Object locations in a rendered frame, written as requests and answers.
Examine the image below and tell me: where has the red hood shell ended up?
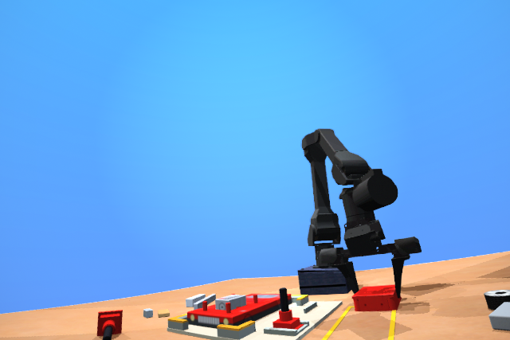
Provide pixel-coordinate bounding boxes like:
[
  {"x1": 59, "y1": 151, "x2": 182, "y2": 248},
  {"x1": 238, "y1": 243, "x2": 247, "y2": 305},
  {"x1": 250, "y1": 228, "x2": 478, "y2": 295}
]
[{"x1": 351, "y1": 284, "x2": 402, "y2": 312}]

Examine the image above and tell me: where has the small tan block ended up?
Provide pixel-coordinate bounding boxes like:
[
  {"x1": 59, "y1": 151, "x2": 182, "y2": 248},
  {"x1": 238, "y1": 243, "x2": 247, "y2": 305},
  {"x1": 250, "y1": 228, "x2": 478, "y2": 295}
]
[{"x1": 158, "y1": 309, "x2": 170, "y2": 318}]

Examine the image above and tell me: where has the yellow rectangular frame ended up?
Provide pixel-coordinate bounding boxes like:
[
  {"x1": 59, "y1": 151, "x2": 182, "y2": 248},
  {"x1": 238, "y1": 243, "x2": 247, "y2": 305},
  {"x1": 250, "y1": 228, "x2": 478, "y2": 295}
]
[{"x1": 322, "y1": 306, "x2": 396, "y2": 340}]

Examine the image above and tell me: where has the black toy tyre with white hub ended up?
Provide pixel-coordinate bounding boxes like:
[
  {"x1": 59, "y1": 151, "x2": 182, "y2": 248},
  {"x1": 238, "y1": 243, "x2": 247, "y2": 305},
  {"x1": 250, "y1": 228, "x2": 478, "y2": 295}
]
[{"x1": 484, "y1": 289, "x2": 510, "y2": 310}]

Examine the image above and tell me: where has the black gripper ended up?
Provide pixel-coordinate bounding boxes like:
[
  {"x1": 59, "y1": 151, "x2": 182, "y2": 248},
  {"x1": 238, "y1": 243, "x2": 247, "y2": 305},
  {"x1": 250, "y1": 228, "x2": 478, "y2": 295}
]
[{"x1": 319, "y1": 213, "x2": 422, "y2": 299}]

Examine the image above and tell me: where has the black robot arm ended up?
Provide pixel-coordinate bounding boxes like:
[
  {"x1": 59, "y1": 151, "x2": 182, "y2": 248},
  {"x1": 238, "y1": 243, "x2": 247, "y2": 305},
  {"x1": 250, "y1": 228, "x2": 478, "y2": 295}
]
[{"x1": 302, "y1": 128, "x2": 398, "y2": 268}]

